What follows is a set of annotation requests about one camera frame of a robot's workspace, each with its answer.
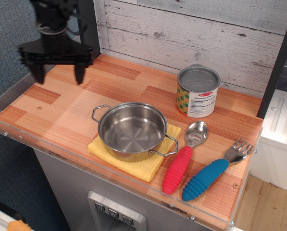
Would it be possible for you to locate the blue handled metal fork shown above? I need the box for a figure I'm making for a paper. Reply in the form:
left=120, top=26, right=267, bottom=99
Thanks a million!
left=182, top=138, right=254, bottom=202

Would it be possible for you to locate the orange cloth object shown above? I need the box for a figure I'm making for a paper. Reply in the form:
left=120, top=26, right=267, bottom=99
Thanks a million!
left=6, top=220, right=32, bottom=231

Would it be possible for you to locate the grey toy kitchen cabinet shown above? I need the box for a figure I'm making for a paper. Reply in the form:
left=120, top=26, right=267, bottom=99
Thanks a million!
left=34, top=150, right=209, bottom=231

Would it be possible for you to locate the white cabinet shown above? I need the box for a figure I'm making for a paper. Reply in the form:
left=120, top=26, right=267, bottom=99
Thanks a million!
left=250, top=90, right=287, bottom=190

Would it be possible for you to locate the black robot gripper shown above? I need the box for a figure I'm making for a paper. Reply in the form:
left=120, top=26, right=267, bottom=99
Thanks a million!
left=17, top=34, right=93, bottom=85

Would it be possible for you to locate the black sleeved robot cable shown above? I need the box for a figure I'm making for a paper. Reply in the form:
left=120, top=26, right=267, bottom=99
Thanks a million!
left=66, top=13, right=88, bottom=37

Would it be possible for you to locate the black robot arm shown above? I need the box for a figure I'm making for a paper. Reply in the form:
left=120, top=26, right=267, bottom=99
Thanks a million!
left=17, top=0, right=93, bottom=84

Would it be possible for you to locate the yellow cloth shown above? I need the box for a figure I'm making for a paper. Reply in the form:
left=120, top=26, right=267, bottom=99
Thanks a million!
left=87, top=123, right=182, bottom=183

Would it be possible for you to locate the toy food can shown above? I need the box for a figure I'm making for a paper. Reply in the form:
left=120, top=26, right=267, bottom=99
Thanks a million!
left=176, top=64, right=221, bottom=118

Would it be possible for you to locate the dark grey right post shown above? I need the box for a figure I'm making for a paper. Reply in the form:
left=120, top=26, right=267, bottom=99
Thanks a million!
left=257, top=30, right=287, bottom=119

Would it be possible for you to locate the silver dispenser panel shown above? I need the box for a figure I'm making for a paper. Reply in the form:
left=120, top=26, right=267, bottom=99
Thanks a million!
left=87, top=191, right=147, bottom=231

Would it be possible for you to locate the red handled metal spoon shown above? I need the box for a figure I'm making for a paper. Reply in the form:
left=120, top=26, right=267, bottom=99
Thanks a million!
left=162, top=121, right=208, bottom=194

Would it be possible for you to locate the stainless steel pot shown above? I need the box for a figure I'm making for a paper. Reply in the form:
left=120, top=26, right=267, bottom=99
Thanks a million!
left=91, top=102, right=179, bottom=162

